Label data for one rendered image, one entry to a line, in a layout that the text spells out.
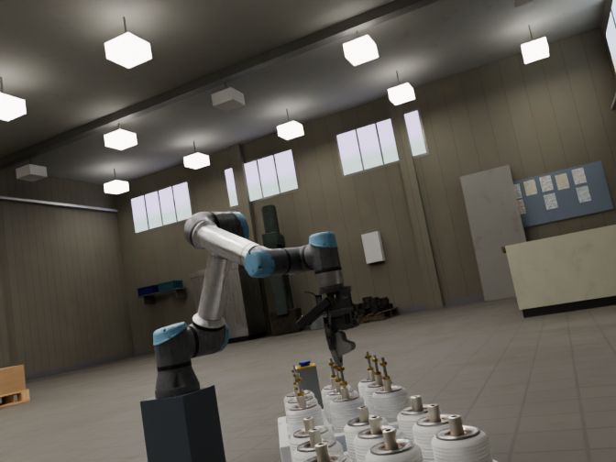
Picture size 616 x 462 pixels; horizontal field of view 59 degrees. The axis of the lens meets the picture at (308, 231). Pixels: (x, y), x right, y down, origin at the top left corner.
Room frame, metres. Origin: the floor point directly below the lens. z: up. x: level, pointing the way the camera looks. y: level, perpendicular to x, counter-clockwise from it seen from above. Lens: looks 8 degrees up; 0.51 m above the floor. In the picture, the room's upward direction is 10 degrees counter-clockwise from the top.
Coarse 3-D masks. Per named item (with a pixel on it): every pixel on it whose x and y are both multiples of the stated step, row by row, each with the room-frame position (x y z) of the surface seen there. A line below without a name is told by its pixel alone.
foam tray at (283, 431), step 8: (280, 424) 1.69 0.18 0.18; (328, 424) 1.57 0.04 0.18; (392, 424) 1.45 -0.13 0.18; (280, 432) 1.59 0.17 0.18; (288, 432) 1.66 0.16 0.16; (344, 432) 1.46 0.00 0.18; (280, 440) 1.49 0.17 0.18; (288, 440) 1.48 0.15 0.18; (336, 440) 1.43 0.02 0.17; (344, 440) 1.44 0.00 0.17; (280, 448) 1.42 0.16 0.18; (288, 448) 1.42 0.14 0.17; (344, 448) 1.43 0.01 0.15; (288, 456) 1.42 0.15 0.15
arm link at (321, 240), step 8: (328, 232) 1.49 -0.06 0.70; (312, 240) 1.49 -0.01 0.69; (320, 240) 1.47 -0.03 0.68; (328, 240) 1.48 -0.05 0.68; (312, 248) 1.49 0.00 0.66; (320, 248) 1.48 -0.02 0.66; (328, 248) 1.48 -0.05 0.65; (336, 248) 1.49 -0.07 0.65; (304, 256) 1.52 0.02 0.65; (312, 256) 1.50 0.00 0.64; (320, 256) 1.48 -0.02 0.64; (328, 256) 1.47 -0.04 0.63; (336, 256) 1.49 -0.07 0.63; (312, 264) 1.51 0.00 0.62; (320, 264) 1.48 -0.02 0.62; (328, 264) 1.47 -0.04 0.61; (336, 264) 1.48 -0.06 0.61; (320, 272) 1.48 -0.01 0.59
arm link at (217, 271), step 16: (224, 224) 1.77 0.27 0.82; (240, 224) 1.81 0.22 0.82; (208, 256) 1.86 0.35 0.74; (208, 272) 1.87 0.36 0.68; (224, 272) 1.87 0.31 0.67; (208, 288) 1.88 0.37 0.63; (224, 288) 1.90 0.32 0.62; (208, 304) 1.90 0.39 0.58; (192, 320) 1.95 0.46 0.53; (208, 320) 1.93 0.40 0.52; (224, 320) 1.99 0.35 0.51; (208, 336) 1.94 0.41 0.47; (224, 336) 1.99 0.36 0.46; (208, 352) 1.97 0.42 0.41
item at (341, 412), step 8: (352, 400) 1.48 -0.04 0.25; (360, 400) 1.49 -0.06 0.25; (336, 408) 1.48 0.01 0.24; (344, 408) 1.47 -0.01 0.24; (352, 408) 1.47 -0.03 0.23; (336, 416) 1.48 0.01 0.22; (344, 416) 1.47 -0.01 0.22; (352, 416) 1.47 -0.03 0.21; (336, 424) 1.48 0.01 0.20; (344, 424) 1.47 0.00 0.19; (336, 432) 1.49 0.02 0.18
